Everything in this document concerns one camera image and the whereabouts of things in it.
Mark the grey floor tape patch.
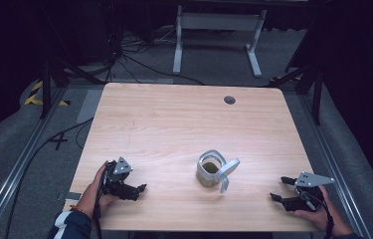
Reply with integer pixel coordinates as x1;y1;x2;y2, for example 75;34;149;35
76;89;104;124

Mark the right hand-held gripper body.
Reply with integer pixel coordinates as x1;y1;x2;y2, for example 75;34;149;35
285;170;336;213

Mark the bundle of black floor cables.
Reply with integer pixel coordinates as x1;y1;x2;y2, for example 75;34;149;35
74;23;206;86

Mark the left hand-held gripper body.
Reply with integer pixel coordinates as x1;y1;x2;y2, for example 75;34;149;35
101;156;134;200

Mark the black stand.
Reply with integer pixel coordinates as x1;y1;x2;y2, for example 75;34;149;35
268;19;324;126
40;0;106;120

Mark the black floor cable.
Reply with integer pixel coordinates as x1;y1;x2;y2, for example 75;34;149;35
4;117;94;239

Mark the yellow black floor tape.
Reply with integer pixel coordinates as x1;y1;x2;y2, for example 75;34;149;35
24;81;72;108

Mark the white metal desk frame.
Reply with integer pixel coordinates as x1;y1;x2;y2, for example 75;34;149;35
172;4;268;79

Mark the black tape cross mark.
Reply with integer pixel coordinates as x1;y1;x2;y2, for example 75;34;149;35
48;130;70;151

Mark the left hand-held gripper black cable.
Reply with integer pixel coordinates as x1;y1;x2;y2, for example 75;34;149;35
93;164;110;239

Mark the hand-held gripper black cable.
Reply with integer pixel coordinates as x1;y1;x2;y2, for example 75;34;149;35
294;187;335;239
93;164;110;239

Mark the person's left hand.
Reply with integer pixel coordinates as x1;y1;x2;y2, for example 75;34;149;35
74;160;119;220

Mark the person's right hand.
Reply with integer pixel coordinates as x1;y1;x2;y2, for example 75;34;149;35
293;184;354;237

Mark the right hand-held gripper black cable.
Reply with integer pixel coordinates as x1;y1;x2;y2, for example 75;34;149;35
294;187;335;239

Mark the aluminium floor rail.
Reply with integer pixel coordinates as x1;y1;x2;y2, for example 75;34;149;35
0;87;68;239
298;94;373;239

